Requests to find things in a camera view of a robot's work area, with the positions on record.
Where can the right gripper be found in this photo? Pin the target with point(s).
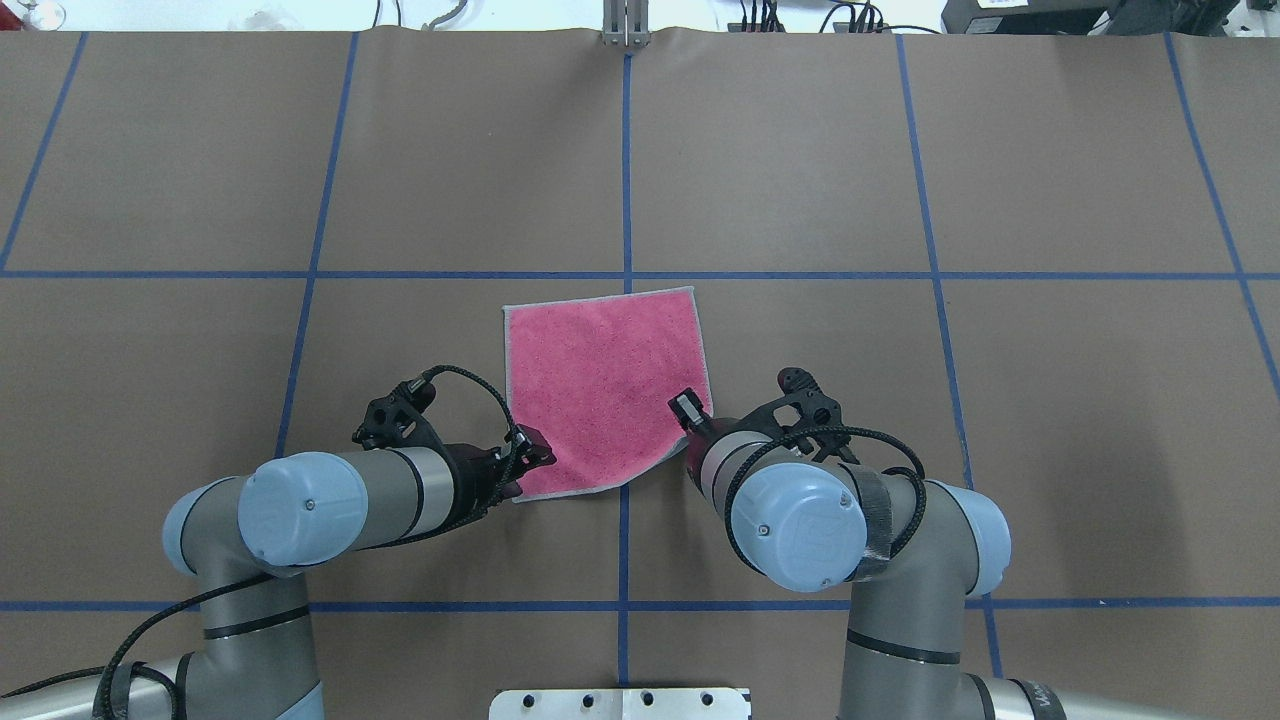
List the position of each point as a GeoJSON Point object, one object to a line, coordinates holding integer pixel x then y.
{"type": "Point", "coordinates": [689, 411]}

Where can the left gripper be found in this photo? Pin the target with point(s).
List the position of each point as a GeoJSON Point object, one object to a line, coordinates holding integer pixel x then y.
{"type": "Point", "coordinates": [473, 483]}

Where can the pink and grey towel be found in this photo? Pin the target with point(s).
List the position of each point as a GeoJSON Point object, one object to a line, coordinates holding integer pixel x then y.
{"type": "Point", "coordinates": [595, 377]}

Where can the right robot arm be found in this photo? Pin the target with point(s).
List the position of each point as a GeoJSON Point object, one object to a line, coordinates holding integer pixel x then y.
{"type": "Point", "coordinates": [811, 503]}

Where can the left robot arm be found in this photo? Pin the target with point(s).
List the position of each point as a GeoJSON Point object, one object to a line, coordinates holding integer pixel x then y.
{"type": "Point", "coordinates": [244, 647]}

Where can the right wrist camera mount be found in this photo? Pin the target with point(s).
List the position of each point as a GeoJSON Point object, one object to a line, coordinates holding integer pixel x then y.
{"type": "Point", "coordinates": [802, 406]}

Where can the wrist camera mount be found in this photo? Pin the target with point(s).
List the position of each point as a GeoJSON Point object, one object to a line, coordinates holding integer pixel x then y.
{"type": "Point", "coordinates": [398, 420]}
{"type": "Point", "coordinates": [802, 406]}

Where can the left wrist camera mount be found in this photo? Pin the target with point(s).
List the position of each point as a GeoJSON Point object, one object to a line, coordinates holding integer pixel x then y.
{"type": "Point", "coordinates": [398, 420]}

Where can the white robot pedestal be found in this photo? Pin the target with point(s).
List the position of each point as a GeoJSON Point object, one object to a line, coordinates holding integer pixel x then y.
{"type": "Point", "coordinates": [623, 703]}

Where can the aluminium frame post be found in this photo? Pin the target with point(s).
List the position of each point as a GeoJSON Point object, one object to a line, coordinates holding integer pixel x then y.
{"type": "Point", "coordinates": [625, 23]}

